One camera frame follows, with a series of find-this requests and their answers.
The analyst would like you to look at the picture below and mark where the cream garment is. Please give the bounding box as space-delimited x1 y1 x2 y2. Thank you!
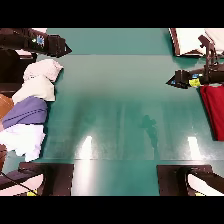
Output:
11 75 56 105

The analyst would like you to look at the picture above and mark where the red garment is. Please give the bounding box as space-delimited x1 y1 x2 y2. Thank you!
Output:
199 84 224 142

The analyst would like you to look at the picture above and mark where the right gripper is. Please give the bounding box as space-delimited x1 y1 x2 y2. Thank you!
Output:
176 69 194 90

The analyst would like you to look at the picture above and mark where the light grey garment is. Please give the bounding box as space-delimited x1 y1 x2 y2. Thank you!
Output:
22 58 65 83

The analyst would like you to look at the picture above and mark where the white garment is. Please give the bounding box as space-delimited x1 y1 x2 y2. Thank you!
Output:
0 123 46 163
170 28 224 57

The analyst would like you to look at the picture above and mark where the brown garment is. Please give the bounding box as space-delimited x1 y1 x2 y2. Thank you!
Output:
0 93 15 122

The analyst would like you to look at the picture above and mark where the black cable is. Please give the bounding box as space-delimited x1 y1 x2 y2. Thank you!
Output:
0 171 35 193

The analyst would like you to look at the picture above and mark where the purple garment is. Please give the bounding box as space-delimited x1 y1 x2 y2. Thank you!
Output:
1 96 49 131

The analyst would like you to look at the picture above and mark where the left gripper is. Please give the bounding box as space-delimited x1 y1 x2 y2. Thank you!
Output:
46 34 66 58

